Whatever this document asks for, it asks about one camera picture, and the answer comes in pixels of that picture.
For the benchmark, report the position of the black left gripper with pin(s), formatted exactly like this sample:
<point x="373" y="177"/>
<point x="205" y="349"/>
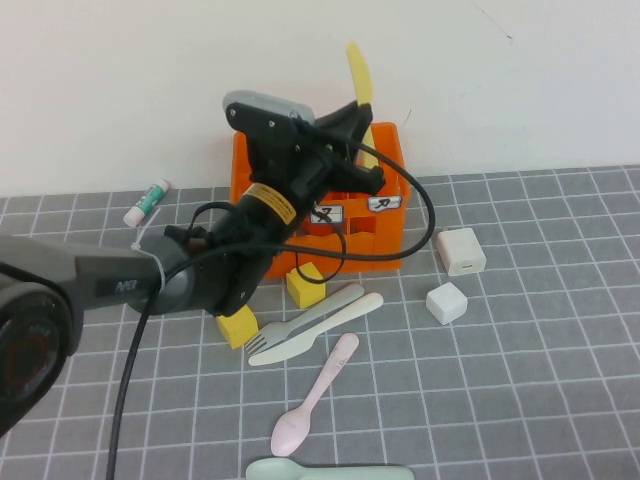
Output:
<point x="295" y="165"/>

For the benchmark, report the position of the grey plastic fork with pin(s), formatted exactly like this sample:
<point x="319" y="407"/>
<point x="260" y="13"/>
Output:
<point x="280" y="330"/>

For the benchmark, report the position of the pink plastic spoon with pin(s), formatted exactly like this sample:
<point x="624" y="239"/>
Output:
<point x="290" y="432"/>

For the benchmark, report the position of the mint green plastic spoon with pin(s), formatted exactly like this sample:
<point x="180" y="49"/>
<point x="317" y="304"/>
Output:
<point x="280" y="471"/>

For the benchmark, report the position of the white foam cube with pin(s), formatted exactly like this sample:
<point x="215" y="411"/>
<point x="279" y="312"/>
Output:
<point x="446" y="302"/>

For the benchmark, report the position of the orange plastic cutlery holder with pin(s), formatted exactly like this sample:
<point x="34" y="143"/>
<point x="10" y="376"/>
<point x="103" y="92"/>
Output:
<point x="385" y="235"/>

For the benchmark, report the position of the paper label marked knife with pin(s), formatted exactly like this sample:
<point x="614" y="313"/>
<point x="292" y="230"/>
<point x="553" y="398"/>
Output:
<point x="385" y="202"/>

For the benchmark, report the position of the white zip tie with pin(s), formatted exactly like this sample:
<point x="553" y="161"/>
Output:
<point x="159" y="267"/>

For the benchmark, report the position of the yellow foam cube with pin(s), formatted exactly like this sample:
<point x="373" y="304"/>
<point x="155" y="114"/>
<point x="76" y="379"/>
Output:
<point x="240" y="330"/>
<point x="312" y="290"/>

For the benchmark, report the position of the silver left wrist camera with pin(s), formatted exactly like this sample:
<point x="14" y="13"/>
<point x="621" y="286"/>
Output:
<point x="265" y="102"/>

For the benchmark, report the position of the yellow plastic knife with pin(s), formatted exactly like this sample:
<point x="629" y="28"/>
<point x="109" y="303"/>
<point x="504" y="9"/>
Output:
<point x="360" y="75"/>

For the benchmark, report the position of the cream plastic knife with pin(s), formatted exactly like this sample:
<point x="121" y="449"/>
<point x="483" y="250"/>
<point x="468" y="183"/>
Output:
<point x="285" y="352"/>

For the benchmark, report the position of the grey checkered tablecloth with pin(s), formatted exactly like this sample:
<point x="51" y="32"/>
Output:
<point x="500" y="400"/>

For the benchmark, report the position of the white USB charger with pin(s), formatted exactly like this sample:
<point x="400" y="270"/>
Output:
<point x="460" y="252"/>

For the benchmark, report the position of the paper label marked fork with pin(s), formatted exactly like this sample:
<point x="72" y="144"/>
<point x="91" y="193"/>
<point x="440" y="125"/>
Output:
<point x="332" y="215"/>

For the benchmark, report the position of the white green glue stick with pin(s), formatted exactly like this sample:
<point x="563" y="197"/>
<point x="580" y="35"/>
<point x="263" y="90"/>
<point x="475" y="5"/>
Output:
<point x="147" y="202"/>

